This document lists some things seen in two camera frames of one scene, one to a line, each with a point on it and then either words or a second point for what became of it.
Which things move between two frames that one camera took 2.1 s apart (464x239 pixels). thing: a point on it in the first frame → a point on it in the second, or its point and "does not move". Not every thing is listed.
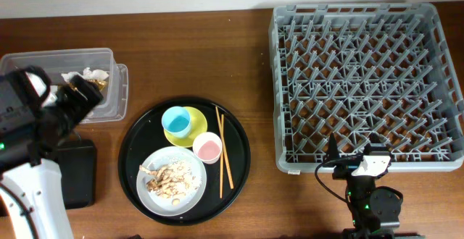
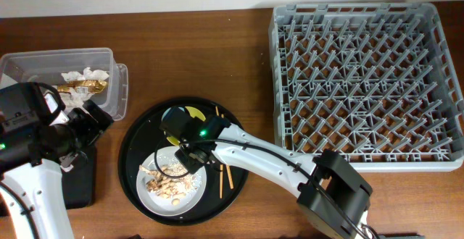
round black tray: (145, 135) does not move
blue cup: (176, 121) does not move
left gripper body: (69, 103) → (84, 129)
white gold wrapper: (96, 76) does not move
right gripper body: (348, 173) → (173, 127)
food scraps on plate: (172, 180) does not move
